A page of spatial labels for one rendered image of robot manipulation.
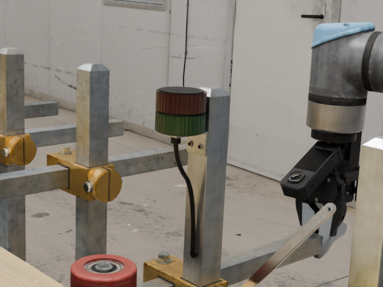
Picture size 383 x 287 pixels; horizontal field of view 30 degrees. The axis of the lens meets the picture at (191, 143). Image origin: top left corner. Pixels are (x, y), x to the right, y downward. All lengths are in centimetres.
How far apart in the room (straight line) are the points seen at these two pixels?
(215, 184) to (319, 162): 26
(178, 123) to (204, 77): 430
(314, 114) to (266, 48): 353
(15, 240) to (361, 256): 76
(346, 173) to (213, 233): 31
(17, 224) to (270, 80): 343
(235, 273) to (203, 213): 17
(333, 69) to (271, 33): 352
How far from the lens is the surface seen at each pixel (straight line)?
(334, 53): 109
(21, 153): 127
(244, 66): 479
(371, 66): 107
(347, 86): 110
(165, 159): 122
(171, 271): 96
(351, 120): 111
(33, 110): 164
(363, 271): 74
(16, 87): 127
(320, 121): 111
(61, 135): 138
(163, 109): 82
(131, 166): 117
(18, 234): 134
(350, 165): 117
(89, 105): 105
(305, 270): 329
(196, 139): 87
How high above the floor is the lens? 125
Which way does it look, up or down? 13 degrees down
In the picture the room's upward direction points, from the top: 3 degrees clockwise
